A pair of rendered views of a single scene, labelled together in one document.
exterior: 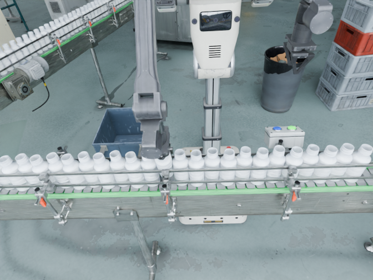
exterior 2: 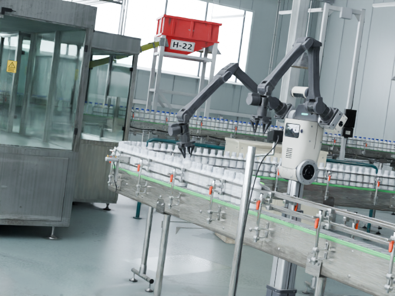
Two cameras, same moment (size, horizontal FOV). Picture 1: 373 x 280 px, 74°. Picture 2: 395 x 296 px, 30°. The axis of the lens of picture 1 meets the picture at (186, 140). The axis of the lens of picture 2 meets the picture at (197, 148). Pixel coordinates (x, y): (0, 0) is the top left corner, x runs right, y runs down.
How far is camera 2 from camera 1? 4.07 m
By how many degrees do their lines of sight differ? 63
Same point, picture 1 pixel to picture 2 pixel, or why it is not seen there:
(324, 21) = (250, 98)
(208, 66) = (284, 164)
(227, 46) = (295, 150)
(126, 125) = not seen: hidden behind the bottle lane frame
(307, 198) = (226, 213)
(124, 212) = (160, 201)
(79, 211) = (147, 195)
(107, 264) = not seen: outside the picture
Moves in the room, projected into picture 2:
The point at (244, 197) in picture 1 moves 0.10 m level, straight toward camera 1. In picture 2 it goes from (203, 202) to (186, 201)
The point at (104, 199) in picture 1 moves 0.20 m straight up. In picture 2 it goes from (158, 186) to (162, 154)
